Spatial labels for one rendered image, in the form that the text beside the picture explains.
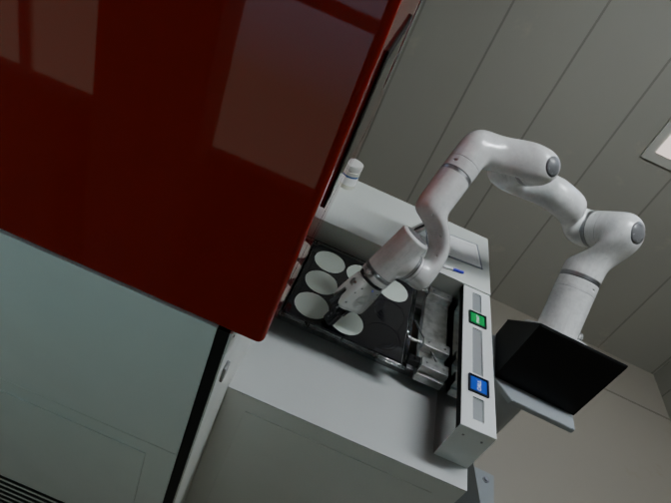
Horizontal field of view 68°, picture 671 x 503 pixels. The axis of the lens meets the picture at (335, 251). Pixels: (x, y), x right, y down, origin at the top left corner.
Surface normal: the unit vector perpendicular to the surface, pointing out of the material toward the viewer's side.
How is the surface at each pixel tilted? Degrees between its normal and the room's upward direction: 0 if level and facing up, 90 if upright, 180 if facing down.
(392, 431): 0
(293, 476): 90
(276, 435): 90
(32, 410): 90
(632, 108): 90
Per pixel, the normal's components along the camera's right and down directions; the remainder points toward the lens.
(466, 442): -0.22, 0.54
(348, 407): 0.34, -0.74
